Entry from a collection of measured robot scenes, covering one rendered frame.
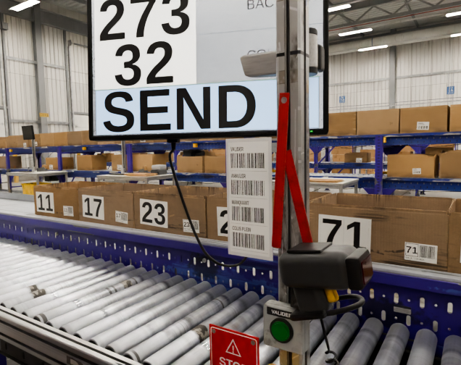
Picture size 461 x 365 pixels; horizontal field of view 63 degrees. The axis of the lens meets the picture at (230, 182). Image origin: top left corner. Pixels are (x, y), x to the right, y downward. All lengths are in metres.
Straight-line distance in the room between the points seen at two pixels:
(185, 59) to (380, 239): 0.75
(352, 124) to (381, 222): 4.74
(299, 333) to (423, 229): 0.64
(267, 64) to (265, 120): 0.10
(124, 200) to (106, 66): 0.98
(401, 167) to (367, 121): 0.85
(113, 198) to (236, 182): 1.21
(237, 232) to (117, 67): 0.42
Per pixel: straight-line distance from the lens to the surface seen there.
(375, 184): 5.40
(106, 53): 0.85
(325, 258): 0.52
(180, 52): 0.78
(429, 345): 1.09
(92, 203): 1.91
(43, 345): 1.21
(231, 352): 0.71
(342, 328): 1.10
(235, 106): 0.72
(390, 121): 5.75
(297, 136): 0.58
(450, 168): 5.42
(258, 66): 0.72
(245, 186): 0.62
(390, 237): 1.18
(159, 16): 0.82
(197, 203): 1.45
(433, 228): 1.15
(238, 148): 0.62
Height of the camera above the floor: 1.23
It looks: 5 degrees down
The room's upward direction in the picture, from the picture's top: 1 degrees counter-clockwise
